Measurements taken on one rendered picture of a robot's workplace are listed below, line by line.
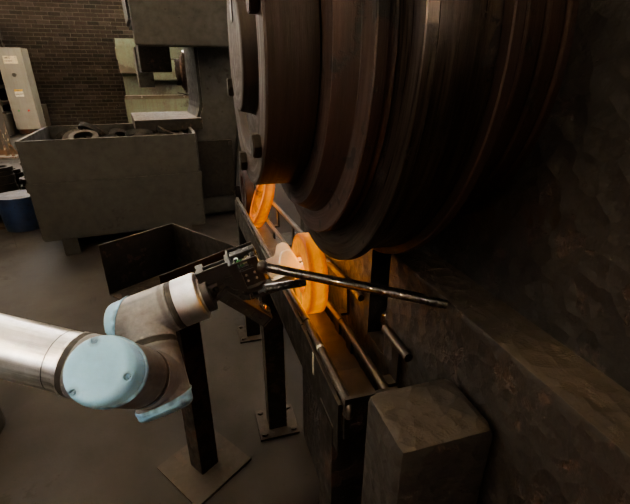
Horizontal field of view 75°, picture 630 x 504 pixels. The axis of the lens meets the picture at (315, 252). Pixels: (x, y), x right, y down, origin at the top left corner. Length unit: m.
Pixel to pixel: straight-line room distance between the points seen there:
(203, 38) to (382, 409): 2.87
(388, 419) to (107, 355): 0.36
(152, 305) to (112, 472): 0.84
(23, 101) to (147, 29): 7.25
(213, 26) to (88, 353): 2.71
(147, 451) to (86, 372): 0.94
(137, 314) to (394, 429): 0.49
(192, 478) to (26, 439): 0.60
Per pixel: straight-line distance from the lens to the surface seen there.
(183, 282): 0.75
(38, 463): 1.65
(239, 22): 0.45
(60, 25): 10.78
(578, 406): 0.37
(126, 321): 0.77
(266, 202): 1.36
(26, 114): 10.16
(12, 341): 0.69
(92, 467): 1.56
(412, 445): 0.40
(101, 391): 0.60
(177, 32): 3.08
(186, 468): 1.44
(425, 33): 0.30
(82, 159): 2.93
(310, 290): 0.73
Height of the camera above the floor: 1.09
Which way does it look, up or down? 24 degrees down
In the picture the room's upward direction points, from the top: straight up
